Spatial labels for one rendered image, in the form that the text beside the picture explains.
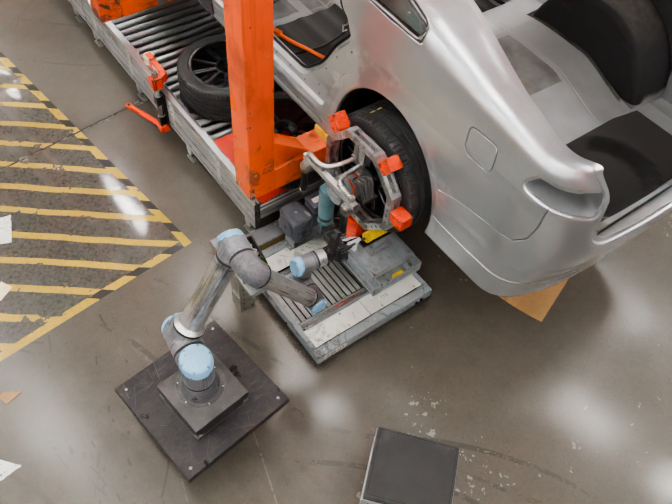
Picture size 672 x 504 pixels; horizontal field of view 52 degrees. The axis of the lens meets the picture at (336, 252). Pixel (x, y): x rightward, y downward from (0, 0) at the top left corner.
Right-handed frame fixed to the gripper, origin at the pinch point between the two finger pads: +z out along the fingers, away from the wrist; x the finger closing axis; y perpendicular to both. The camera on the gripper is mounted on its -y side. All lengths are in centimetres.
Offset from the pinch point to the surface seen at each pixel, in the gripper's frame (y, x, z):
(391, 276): 56, -25, 37
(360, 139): -42.6, -16.1, 14.6
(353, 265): 50, -40, 21
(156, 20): -44, -284, 9
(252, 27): -100, -37, -25
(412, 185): -23.8, 8.8, 26.9
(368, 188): -26.1, 1.2, 6.6
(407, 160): -35.3, 4.4, 27.3
